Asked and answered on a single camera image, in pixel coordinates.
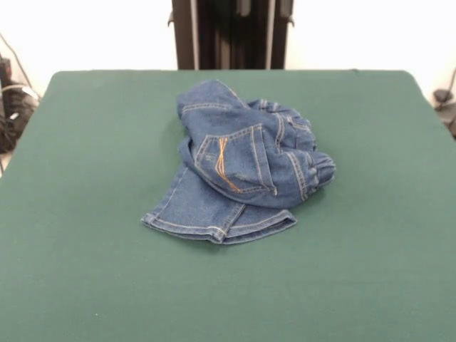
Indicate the blue denim jeans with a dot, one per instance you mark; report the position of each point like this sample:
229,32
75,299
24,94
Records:
228,142

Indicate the dark green table cloth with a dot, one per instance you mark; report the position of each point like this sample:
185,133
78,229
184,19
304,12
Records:
89,160

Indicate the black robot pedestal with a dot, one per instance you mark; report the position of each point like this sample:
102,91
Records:
185,35

